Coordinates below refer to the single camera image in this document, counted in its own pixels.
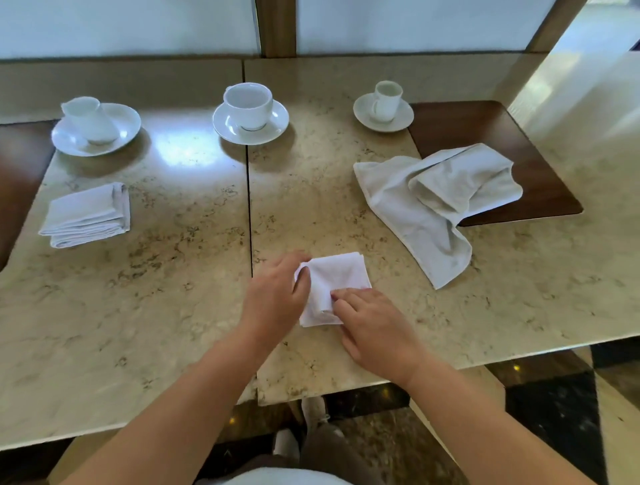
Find person's left hand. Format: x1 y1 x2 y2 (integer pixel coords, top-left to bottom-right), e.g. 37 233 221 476
238 250 313 336

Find folded white napkin stack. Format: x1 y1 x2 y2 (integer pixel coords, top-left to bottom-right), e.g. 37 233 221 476
38 182 132 249

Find person's left forearm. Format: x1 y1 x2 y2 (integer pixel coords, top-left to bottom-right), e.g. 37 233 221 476
60 322 281 485

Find white milk jug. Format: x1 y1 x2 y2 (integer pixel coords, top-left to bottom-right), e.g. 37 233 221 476
60 96 121 146

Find person's right hand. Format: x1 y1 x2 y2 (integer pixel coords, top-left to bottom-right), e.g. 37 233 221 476
330 287 432 386

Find person's white shirt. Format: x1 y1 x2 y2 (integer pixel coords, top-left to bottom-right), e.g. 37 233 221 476
195 467 353 485

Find brown wooden window post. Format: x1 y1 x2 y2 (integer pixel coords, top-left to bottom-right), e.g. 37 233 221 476
255 0 298 59

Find crumpled white cloth towel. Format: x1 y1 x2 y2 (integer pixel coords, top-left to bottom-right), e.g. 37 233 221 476
353 143 524 290

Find small white saucer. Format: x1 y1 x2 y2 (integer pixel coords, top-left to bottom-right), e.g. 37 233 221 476
353 92 415 134

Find person's brown trousers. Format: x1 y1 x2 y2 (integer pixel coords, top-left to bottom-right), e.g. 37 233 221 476
235 422 386 485

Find small white napkin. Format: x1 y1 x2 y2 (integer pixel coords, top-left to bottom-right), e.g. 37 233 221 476
293 252 373 328

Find wide white teacup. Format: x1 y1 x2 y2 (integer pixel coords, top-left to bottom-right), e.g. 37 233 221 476
223 82 274 132

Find dark brown wooden placemat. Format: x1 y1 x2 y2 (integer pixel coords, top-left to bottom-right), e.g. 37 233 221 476
407 100 584 228

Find large white saucer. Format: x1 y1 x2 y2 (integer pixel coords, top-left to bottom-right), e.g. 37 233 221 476
51 103 143 158

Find small white espresso cup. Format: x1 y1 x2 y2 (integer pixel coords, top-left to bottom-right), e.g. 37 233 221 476
370 80 404 124

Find medium white saucer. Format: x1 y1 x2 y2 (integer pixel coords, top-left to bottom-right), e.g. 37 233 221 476
212 99 290 146

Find person's right forearm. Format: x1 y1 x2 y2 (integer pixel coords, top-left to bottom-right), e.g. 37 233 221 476
402 352 598 485

